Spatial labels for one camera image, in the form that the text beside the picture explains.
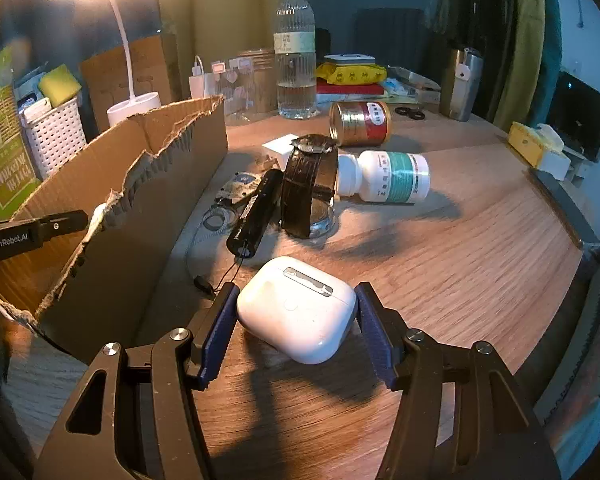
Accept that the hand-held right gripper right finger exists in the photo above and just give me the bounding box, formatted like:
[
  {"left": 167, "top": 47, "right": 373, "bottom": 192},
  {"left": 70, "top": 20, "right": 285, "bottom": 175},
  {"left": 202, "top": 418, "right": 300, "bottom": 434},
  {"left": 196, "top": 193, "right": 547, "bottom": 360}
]
[{"left": 354, "top": 281, "right": 563, "bottom": 480}]

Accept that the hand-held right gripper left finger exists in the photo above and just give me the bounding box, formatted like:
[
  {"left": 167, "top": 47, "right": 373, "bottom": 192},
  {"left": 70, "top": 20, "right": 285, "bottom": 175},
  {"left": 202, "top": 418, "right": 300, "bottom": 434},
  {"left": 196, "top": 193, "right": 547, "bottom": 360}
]
[{"left": 32, "top": 282, "right": 241, "bottom": 480}]

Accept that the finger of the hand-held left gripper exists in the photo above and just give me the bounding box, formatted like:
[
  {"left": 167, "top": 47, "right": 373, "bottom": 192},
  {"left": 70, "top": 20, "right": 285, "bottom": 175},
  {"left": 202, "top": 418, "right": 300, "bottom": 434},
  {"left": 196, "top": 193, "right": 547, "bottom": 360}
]
[{"left": 36, "top": 210, "right": 89, "bottom": 242}]

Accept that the torn cardboard box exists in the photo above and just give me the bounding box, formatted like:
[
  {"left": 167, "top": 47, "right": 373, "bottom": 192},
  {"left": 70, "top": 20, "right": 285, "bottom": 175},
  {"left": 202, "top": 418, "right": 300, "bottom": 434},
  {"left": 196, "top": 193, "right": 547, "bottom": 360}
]
[{"left": 0, "top": 95, "right": 229, "bottom": 366}]

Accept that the white earbuds case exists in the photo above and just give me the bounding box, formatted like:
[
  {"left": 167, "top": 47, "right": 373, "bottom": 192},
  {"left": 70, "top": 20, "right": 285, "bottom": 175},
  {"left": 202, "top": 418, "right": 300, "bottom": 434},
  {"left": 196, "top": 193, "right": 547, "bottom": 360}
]
[{"left": 236, "top": 256, "right": 357, "bottom": 366}]

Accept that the black flashlight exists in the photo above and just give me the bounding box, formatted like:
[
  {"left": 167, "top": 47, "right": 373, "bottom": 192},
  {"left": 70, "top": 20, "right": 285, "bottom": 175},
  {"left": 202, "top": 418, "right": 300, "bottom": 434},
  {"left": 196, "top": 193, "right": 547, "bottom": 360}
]
[{"left": 195, "top": 168, "right": 283, "bottom": 296}]

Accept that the white medicine bottle green label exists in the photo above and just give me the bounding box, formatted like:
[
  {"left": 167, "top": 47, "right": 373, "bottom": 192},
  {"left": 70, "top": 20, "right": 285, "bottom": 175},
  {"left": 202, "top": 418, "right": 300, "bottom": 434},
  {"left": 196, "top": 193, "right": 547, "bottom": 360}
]
[{"left": 336, "top": 150, "right": 431, "bottom": 205}]

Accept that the white cube charger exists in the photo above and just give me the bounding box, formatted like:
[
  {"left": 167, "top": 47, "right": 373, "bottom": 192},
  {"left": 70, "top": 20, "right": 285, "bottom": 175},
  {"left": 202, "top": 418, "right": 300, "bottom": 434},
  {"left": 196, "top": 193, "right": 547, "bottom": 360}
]
[{"left": 261, "top": 135, "right": 301, "bottom": 170}]

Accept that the red gold tin can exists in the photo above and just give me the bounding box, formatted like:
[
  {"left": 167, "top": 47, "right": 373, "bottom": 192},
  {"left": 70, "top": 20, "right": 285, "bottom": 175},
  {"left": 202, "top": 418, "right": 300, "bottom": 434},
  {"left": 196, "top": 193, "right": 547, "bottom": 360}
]
[{"left": 329, "top": 100, "right": 392, "bottom": 147}]

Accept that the green paper cup package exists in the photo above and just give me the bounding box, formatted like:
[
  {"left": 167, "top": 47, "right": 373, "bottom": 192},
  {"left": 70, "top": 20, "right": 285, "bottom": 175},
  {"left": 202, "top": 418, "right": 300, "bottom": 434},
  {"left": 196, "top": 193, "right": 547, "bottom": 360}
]
[{"left": 0, "top": 45, "right": 43, "bottom": 221}]

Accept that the white plastic basket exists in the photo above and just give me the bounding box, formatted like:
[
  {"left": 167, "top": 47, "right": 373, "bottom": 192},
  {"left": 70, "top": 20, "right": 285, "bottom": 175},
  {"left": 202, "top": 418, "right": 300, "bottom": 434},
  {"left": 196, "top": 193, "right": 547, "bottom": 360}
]
[{"left": 19, "top": 96, "right": 87, "bottom": 181}]

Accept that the clear glass dish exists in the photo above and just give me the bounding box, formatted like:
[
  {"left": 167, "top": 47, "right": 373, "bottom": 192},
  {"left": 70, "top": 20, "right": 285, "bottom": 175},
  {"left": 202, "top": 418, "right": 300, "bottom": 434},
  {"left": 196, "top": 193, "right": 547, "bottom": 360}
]
[{"left": 307, "top": 200, "right": 337, "bottom": 240}]

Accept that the white desk lamp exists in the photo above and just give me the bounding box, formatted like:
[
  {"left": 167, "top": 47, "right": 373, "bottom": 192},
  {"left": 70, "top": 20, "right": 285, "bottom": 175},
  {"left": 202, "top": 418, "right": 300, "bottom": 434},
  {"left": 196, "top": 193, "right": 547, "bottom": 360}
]
[{"left": 42, "top": 0, "right": 176, "bottom": 128}]

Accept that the yellow green sponge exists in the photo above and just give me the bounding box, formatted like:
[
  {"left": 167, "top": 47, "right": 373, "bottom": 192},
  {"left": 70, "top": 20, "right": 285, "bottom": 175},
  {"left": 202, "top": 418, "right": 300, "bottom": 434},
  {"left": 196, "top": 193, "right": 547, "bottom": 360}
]
[{"left": 39, "top": 65, "right": 83, "bottom": 108}]

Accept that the brown paper bag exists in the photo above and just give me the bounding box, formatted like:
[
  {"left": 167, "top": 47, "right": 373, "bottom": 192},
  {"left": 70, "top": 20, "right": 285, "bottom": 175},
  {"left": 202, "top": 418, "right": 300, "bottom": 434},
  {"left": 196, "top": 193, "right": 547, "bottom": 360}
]
[{"left": 78, "top": 35, "right": 181, "bottom": 131}]

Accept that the white plug-in charger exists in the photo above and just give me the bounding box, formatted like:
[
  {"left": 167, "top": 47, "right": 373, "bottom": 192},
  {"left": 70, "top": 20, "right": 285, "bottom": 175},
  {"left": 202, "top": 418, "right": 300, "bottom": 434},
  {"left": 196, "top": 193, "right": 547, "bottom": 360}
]
[{"left": 188, "top": 56, "right": 208, "bottom": 100}]

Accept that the clear labelled container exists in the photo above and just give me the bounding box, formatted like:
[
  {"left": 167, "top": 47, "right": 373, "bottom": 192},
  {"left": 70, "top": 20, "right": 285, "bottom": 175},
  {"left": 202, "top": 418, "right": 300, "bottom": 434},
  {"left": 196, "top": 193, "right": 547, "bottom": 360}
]
[{"left": 207, "top": 57, "right": 261, "bottom": 121}]

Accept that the black flat device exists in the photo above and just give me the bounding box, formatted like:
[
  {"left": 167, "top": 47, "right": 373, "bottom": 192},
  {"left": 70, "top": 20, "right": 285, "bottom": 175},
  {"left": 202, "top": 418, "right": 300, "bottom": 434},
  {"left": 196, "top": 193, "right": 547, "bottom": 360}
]
[{"left": 527, "top": 167, "right": 600, "bottom": 251}]

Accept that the yellow tissue box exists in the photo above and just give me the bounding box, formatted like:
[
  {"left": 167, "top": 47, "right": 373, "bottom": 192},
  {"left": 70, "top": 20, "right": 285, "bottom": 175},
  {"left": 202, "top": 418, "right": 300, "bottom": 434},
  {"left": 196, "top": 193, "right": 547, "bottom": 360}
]
[{"left": 508, "top": 121, "right": 572, "bottom": 181}]

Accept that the red book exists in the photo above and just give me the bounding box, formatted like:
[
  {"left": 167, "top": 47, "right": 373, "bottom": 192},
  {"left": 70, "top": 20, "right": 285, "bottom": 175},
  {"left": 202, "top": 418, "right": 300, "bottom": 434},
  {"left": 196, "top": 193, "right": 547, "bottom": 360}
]
[{"left": 316, "top": 82, "right": 386, "bottom": 97}]

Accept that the white blue plastic packet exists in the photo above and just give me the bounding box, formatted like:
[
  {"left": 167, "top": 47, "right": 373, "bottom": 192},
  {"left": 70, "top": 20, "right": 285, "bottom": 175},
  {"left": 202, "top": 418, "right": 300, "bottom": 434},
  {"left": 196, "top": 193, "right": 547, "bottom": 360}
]
[{"left": 385, "top": 67, "right": 441, "bottom": 103}]

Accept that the gold lid jar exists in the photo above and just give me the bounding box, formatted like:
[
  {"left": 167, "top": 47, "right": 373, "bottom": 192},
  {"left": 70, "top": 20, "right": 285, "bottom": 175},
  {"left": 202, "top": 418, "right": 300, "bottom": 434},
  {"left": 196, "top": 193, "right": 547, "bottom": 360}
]
[{"left": 237, "top": 48, "right": 277, "bottom": 113}]

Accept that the steel tumbler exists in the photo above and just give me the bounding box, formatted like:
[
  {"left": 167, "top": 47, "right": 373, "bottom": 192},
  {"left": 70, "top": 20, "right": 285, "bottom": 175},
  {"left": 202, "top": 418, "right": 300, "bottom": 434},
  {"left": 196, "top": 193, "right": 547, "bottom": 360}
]
[{"left": 440, "top": 46, "right": 483, "bottom": 122}]

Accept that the yellow curtain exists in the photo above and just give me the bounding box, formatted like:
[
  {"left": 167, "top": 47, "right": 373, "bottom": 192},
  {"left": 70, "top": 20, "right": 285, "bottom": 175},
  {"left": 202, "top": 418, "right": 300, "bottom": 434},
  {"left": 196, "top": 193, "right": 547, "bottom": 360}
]
[{"left": 157, "top": 0, "right": 306, "bottom": 101}]

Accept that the white flat box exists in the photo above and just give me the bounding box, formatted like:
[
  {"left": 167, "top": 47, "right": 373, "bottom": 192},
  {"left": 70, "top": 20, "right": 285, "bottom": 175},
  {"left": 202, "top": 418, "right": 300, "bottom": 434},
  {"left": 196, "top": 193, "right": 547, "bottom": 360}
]
[{"left": 324, "top": 53, "right": 376, "bottom": 67}]

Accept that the clear water bottle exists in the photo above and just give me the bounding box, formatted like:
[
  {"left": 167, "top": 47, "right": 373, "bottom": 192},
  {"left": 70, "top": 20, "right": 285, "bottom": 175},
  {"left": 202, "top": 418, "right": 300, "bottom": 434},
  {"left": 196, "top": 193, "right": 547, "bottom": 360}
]
[{"left": 272, "top": 0, "right": 317, "bottom": 120}]

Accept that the dark ribbed radiator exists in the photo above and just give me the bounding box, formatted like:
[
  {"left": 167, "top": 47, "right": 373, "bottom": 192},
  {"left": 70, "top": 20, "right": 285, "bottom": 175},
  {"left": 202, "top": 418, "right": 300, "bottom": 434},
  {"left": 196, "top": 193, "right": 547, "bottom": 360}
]
[{"left": 355, "top": 7, "right": 426, "bottom": 68}]

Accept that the black screen device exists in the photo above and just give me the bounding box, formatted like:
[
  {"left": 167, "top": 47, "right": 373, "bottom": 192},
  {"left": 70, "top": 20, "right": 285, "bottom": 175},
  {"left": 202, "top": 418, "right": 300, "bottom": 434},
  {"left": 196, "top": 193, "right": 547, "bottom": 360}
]
[{"left": 547, "top": 71, "right": 600, "bottom": 163}]

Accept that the green hanging cloth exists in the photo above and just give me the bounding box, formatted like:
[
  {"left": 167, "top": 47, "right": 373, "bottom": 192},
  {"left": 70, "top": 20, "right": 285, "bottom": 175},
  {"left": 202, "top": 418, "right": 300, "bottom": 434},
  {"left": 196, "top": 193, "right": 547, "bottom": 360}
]
[{"left": 495, "top": 0, "right": 561, "bottom": 131}]

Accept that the white cable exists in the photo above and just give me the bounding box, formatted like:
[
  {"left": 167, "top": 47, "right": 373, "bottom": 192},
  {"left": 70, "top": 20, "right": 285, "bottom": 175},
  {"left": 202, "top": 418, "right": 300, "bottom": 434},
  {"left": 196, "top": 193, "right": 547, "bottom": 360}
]
[{"left": 185, "top": 220, "right": 221, "bottom": 286}]

